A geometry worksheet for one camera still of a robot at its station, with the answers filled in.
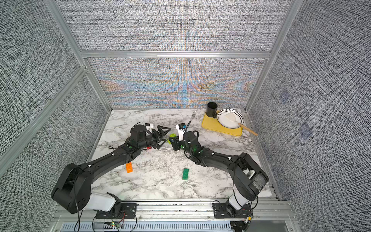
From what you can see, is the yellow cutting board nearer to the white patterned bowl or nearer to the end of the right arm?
the white patterned bowl

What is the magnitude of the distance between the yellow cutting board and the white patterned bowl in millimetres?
10

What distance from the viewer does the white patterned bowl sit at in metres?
1.09

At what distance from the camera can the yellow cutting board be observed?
1.06 metres
